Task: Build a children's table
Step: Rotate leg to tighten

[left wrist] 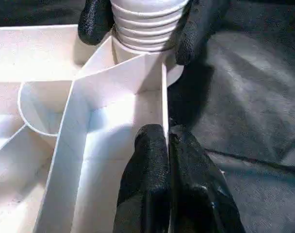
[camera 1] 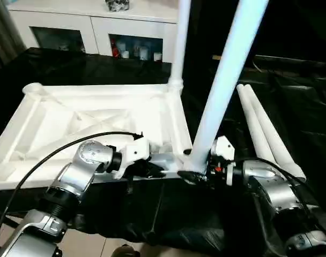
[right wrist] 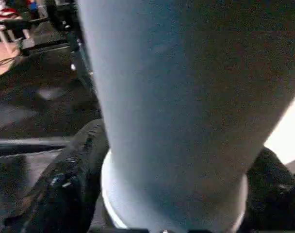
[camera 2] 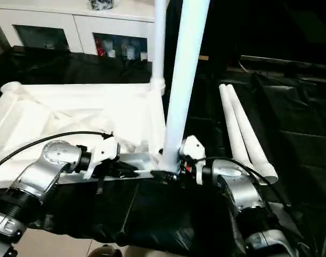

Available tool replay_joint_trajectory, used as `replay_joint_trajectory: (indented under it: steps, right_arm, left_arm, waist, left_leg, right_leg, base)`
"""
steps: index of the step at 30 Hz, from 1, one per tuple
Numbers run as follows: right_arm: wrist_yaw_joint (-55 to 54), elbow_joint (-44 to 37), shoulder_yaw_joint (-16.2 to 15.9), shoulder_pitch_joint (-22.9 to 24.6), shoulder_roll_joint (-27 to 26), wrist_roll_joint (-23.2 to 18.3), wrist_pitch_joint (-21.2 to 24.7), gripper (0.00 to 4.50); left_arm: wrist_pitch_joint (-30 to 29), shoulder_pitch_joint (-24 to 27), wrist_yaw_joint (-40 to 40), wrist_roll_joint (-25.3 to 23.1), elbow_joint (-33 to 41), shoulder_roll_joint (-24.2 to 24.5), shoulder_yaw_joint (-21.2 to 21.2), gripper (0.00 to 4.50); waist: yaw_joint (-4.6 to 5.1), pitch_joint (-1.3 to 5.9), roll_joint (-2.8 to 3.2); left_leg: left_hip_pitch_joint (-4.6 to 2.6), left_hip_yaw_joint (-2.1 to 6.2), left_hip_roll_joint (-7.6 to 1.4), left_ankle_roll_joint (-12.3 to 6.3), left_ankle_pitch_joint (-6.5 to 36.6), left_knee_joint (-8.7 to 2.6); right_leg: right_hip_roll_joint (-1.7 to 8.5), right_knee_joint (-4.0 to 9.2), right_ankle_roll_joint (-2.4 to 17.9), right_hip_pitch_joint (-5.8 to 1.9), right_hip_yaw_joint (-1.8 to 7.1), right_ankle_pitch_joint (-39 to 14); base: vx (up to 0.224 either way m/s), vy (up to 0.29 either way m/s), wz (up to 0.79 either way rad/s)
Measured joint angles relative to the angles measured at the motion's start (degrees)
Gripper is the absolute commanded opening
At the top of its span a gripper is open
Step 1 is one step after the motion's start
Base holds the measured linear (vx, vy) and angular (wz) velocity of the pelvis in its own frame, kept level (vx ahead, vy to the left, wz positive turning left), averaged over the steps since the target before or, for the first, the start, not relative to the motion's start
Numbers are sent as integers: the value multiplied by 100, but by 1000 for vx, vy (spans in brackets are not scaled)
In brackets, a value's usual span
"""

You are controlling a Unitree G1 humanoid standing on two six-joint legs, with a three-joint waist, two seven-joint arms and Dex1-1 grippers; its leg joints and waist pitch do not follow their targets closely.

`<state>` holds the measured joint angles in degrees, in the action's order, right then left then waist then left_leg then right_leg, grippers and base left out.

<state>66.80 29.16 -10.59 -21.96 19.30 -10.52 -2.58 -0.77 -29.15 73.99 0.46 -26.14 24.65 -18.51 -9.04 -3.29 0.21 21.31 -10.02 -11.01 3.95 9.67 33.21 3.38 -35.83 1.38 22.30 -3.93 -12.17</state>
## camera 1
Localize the white plastic table leg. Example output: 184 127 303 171
243 84 307 180
179 0 270 175
236 84 277 162
167 0 192 95

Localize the white plastic table top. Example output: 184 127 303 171
0 82 196 194

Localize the black glossy mat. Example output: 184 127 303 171
0 47 326 257

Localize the long black bar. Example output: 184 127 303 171
253 54 326 71

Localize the white glass-door cabinet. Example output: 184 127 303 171
7 0 180 63

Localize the large dark screen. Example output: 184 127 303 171
189 0 326 65

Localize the dark bag of parts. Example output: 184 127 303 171
105 0 132 12

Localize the grey-brown curtain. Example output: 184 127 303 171
0 0 27 68

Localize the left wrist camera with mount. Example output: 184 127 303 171
113 137 152 180

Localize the metal table frame bar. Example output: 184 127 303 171
0 208 20 229

